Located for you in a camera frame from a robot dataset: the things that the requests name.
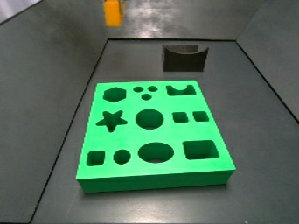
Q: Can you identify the yellow rectangular block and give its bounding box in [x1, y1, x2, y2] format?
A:
[104, 0, 124, 27]

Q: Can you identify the green shape sorter board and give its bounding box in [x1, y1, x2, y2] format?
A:
[76, 80, 236, 193]

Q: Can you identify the black curved fixture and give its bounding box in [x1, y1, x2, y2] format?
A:
[163, 45, 209, 72]

